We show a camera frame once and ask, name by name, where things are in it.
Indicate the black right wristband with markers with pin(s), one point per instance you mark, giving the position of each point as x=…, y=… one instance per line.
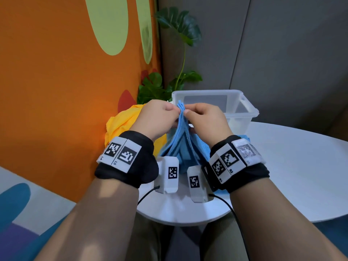
x=250, y=176

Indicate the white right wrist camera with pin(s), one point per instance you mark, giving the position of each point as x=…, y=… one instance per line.
x=199, y=197

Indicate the person's left leg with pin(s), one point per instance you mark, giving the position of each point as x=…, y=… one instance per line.
x=149, y=241

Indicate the person's right forearm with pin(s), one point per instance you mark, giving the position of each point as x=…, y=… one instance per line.
x=280, y=225

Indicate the person's right leg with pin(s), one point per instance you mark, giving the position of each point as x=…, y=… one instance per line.
x=223, y=241

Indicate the yellow towel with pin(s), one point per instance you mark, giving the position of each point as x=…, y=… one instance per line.
x=119, y=125

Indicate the person's left hand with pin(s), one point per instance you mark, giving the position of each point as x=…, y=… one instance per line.
x=155, y=119

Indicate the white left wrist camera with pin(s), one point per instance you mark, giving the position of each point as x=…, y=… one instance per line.
x=165, y=188

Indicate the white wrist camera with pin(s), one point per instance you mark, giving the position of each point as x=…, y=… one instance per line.
x=165, y=188
x=199, y=197

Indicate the black left wristband with markers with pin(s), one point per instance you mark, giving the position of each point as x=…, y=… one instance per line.
x=141, y=171

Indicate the black wristband with markers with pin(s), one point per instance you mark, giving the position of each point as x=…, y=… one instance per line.
x=250, y=176
x=141, y=171

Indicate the green leafy plant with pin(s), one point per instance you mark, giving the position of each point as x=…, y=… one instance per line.
x=185, y=24

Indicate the clear plastic storage box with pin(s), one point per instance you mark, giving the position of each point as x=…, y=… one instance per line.
x=244, y=116

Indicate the person's right hand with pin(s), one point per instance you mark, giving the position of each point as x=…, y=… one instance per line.
x=209, y=125

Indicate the person's left forearm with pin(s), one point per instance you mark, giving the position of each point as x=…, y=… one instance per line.
x=89, y=222

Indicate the person's leg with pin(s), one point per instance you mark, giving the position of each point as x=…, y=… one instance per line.
x=223, y=241
x=149, y=241

